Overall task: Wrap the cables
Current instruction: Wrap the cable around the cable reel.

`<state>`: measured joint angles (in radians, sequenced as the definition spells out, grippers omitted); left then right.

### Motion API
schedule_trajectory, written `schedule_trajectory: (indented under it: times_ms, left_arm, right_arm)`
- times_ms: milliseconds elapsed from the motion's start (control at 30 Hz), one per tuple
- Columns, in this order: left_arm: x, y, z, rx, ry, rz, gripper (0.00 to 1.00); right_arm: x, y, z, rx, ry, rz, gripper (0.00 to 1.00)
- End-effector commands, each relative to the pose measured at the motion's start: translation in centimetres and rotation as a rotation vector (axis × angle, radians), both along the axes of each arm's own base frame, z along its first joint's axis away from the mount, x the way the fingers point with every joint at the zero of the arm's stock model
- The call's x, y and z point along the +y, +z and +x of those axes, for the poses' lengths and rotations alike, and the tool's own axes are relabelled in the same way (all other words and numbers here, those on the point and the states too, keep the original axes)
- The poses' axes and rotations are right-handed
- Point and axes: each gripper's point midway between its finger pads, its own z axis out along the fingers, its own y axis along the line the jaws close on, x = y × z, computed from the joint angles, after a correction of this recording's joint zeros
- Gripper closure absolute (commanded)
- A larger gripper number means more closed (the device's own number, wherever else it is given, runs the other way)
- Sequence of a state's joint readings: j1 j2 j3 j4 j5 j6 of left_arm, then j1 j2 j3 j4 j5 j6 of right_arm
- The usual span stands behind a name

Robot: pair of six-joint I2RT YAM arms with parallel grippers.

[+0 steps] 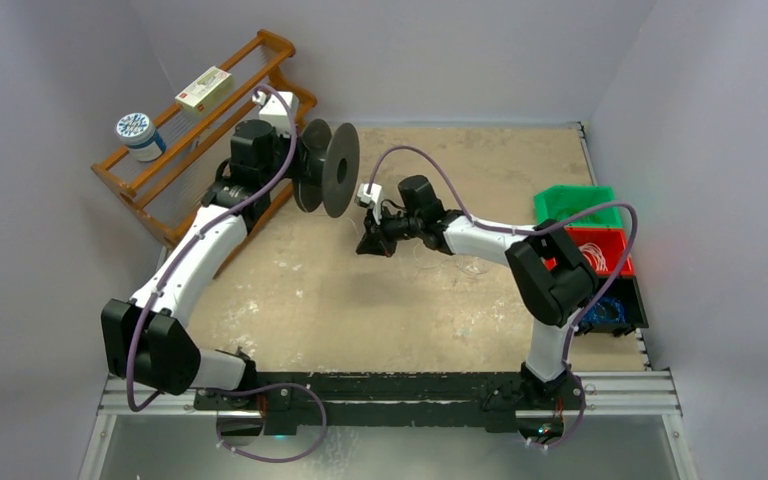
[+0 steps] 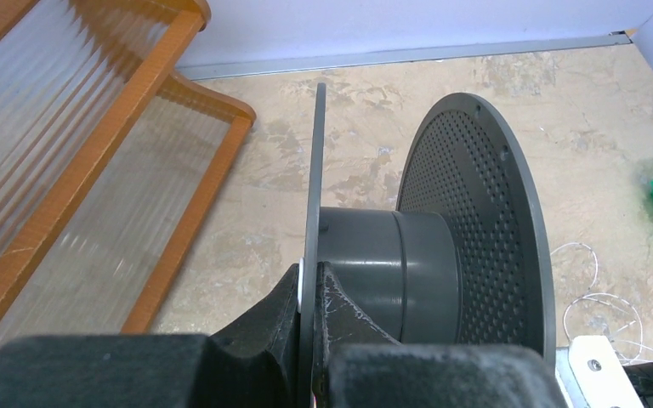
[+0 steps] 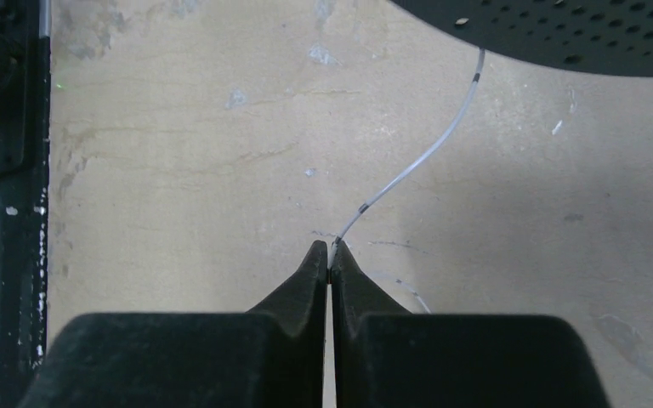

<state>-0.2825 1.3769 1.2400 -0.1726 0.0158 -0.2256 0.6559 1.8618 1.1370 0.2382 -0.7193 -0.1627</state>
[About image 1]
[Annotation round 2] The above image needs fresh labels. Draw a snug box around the black perforated cable spool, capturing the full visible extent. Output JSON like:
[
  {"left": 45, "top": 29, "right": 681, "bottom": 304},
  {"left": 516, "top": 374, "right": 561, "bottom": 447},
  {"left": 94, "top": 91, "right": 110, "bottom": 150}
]
[{"left": 291, "top": 119, "right": 360, "bottom": 218}]

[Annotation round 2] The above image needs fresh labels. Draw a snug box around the white thin cable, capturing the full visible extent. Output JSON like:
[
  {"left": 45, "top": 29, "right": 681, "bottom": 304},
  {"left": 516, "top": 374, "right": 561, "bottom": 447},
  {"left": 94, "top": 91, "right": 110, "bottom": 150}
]
[{"left": 350, "top": 218, "right": 495, "bottom": 280}]

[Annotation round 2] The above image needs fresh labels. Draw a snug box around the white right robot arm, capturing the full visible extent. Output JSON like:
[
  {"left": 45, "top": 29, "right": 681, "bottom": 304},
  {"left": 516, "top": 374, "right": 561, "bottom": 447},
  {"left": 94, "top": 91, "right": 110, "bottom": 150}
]
[{"left": 356, "top": 175, "right": 599, "bottom": 407}]

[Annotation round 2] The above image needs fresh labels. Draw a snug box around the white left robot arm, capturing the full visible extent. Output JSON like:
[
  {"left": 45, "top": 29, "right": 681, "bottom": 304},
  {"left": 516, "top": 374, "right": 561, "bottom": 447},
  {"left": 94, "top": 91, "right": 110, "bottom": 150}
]
[{"left": 100, "top": 120, "right": 299, "bottom": 412}]

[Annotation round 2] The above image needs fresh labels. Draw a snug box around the orange wooden rack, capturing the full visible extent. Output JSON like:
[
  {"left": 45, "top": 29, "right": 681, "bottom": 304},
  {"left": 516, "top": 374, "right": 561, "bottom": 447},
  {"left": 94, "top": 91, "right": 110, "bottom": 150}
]
[{"left": 91, "top": 29, "right": 317, "bottom": 250}]

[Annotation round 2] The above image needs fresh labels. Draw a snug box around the green white cardboard box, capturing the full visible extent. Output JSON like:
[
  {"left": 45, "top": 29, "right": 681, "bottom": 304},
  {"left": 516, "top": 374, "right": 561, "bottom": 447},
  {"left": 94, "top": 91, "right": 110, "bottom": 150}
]
[{"left": 174, "top": 66, "right": 235, "bottom": 120}]

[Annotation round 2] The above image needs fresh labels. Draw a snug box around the blue white round jar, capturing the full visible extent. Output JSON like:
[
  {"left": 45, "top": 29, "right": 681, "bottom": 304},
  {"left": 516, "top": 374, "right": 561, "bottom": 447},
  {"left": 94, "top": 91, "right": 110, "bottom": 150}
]
[{"left": 115, "top": 112, "right": 166, "bottom": 163}]

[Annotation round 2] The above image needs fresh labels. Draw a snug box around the green plastic bin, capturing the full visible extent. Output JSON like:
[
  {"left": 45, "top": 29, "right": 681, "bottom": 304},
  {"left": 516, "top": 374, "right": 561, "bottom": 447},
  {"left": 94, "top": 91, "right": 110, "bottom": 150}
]
[{"left": 533, "top": 185, "right": 623, "bottom": 228}]

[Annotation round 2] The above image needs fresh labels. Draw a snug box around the red plastic bin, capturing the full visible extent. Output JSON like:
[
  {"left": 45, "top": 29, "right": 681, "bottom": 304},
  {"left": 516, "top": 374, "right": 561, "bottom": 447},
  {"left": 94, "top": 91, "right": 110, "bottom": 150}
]
[{"left": 565, "top": 227, "right": 635, "bottom": 277}]

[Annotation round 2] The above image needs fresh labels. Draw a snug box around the black plastic bin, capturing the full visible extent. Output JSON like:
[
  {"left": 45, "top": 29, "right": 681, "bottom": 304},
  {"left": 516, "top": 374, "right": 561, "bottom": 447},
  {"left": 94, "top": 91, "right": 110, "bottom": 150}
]
[{"left": 576, "top": 276, "right": 649, "bottom": 337}]

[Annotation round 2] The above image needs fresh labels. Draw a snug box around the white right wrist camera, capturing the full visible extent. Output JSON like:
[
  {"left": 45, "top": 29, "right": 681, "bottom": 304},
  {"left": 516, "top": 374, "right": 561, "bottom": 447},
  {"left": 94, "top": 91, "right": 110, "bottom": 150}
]
[{"left": 355, "top": 183, "right": 383, "bottom": 224}]

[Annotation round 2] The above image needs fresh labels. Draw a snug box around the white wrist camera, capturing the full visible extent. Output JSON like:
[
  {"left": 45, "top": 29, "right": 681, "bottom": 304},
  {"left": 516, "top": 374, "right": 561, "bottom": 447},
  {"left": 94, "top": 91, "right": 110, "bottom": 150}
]
[
  {"left": 251, "top": 91, "right": 299, "bottom": 138},
  {"left": 355, "top": 183, "right": 383, "bottom": 224}
]

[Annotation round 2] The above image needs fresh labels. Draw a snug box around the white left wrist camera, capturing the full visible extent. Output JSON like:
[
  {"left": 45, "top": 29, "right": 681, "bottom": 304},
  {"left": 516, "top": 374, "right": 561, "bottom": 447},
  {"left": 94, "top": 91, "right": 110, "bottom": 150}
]
[{"left": 251, "top": 91, "right": 299, "bottom": 138}]

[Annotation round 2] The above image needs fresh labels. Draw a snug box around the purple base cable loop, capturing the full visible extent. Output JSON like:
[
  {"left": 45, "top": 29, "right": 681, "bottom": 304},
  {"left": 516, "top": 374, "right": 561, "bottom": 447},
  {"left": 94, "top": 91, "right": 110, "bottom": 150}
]
[{"left": 214, "top": 382, "right": 328, "bottom": 464}]

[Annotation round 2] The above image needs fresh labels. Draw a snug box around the green wire bundle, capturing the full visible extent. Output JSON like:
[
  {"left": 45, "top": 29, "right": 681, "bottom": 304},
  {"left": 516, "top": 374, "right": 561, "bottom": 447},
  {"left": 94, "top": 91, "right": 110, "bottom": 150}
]
[{"left": 552, "top": 201, "right": 607, "bottom": 227}]

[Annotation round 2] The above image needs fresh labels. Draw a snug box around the white wire bundle in bin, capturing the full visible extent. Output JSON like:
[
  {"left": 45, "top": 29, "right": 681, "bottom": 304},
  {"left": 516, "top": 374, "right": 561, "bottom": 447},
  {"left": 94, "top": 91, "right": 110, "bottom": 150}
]
[{"left": 579, "top": 241, "right": 612, "bottom": 274}]

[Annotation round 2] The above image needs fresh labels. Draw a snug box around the blue wire bundle in bin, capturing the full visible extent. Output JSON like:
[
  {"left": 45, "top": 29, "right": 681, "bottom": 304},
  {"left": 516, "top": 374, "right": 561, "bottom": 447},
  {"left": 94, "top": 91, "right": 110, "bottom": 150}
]
[{"left": 579, "top": 296, "right": 629, "bottom": 329}]

